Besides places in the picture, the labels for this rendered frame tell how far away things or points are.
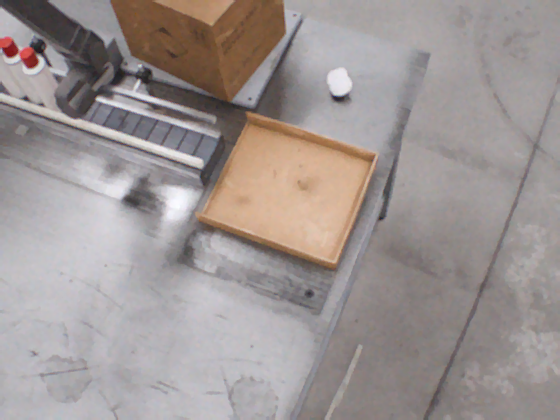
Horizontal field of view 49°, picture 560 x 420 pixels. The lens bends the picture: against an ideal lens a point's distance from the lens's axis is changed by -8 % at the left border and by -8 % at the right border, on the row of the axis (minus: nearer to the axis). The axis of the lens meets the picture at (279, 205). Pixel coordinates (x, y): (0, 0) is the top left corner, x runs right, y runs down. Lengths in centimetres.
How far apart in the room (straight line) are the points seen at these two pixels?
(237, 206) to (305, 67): 39
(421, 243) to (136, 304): 119
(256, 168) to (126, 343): 46
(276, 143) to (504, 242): 111
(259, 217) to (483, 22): 173
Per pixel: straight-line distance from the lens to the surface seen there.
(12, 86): 158
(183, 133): 142
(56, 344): 137
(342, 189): 137
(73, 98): 126
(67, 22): 121
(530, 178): 244
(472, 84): 261
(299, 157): 141
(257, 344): 126
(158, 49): 149
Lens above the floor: 205
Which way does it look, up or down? 64 degrees down
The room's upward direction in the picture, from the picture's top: 9 degrees counter-clockwise
